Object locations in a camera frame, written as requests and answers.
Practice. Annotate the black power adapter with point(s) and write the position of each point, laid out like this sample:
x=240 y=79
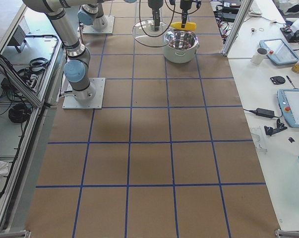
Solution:
x=265 y=113

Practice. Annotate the brown paper table cover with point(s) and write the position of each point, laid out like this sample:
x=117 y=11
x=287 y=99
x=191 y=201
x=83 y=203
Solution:
x=169 y=155

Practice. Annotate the yellow corn cob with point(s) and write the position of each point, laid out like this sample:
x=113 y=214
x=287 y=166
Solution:
x=189 y=26

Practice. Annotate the glass pot lid with knob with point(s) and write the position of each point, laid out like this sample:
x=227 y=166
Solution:
x=144 y=33

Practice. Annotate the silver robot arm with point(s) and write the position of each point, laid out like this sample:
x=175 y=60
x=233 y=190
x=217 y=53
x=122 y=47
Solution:
x=76 y=70
x=92 y=14

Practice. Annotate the blue teach pendant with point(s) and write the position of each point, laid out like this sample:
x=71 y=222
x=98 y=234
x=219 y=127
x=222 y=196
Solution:
x=288 y=100
x=279 y=51

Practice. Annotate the blue teach pendant near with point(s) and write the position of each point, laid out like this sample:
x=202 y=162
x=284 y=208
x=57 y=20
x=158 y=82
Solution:
x=288 y=100

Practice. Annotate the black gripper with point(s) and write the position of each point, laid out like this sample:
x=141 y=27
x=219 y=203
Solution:
x=153 y=4
x=185 y=4

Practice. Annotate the white mug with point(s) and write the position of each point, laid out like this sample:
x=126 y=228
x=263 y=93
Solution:
x=259 y=55

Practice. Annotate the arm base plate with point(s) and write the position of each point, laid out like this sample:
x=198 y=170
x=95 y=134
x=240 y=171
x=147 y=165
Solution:
x=91 y=98
x=107 y=26

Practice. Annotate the white metal cooking pot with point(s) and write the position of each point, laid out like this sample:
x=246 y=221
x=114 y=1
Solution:
x=181 y=46

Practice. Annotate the blue teach pendant far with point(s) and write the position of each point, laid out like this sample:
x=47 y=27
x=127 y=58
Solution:
x=279 y=51

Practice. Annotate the black pen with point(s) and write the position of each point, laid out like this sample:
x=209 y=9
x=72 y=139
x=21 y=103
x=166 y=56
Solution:
x=290 y=81

